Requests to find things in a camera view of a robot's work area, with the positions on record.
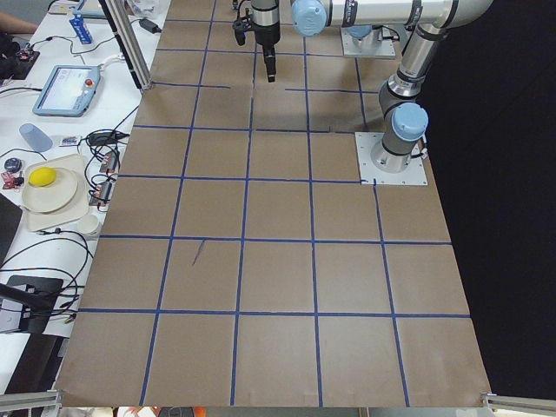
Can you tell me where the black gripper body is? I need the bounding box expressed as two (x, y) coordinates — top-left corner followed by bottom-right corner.
(253, 23), (280, 49)

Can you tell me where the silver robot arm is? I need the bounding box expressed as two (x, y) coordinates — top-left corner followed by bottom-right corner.
(291, 0), (491, 174)

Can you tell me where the black power adapter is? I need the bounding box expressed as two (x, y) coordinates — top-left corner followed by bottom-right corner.
(138, 18), (162, 34)

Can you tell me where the blue teach pendant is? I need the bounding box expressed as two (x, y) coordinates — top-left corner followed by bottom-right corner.
(32, 65), (101, 117)

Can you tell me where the blue plastic cup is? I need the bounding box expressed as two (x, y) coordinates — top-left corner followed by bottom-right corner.
(19, 123), (53, 152)

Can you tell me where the white paper cup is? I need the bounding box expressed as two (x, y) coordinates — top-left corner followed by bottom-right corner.
(77, 215), (103, 240)

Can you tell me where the beige plate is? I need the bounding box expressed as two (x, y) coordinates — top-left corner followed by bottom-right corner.
(22, 169), (78, 213)

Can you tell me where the yellow lemon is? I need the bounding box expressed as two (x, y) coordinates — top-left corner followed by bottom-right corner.
(28, 167), (57, 188)

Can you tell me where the beige tray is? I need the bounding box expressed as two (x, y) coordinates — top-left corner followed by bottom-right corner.
(21, 154), (89, 232)

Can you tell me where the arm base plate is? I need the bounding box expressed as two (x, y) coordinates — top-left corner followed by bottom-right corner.
(341, 27), (396, 59)
(354, 132), (428, 186)

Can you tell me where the aluminium frame post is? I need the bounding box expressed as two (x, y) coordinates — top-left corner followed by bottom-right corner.
(99, 0), (152, 91)

